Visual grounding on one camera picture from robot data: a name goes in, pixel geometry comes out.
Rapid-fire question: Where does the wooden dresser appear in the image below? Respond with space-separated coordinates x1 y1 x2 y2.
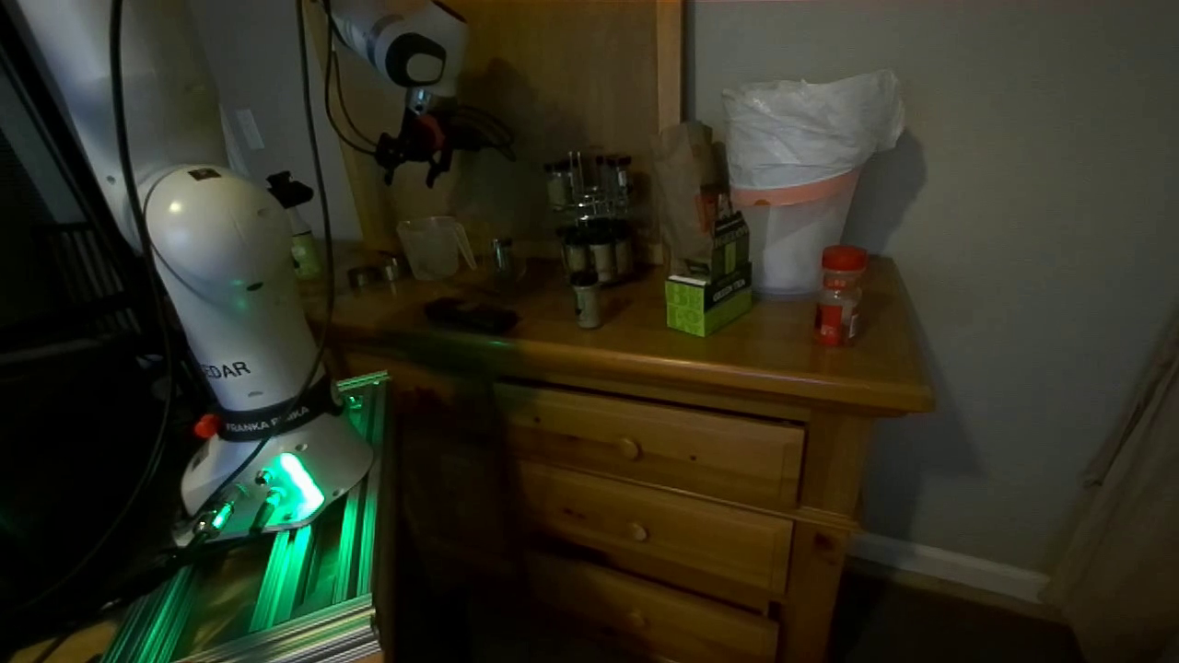
314 257 930 663

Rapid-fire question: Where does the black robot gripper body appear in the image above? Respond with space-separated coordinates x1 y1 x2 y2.
374 107 494 185

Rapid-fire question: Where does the green cardboard box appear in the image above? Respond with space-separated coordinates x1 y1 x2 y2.
664 214 755 340

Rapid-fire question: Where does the small spice jar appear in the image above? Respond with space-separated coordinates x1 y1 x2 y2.
570 270 604 328

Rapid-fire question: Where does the metal spice rack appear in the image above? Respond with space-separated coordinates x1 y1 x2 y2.
542 150 637 289

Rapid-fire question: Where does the black rectangular remote box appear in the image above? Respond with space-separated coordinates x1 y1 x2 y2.
422 300 518 336

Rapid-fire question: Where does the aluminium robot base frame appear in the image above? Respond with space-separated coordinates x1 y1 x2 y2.
71 367 399 663

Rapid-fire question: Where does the translucent plastic measuring jar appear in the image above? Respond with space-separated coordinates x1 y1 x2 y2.
399 216 469 279

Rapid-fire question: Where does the brown paper bag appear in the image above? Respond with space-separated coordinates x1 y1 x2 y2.
653 123 739 275

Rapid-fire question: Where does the white bin with bag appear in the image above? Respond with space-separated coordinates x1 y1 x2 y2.
724 71 905 300

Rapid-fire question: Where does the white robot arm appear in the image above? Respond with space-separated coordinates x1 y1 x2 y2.
8 0 370 530

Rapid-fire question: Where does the red lid spice bottle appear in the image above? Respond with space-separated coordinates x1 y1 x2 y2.
812 242 868 346

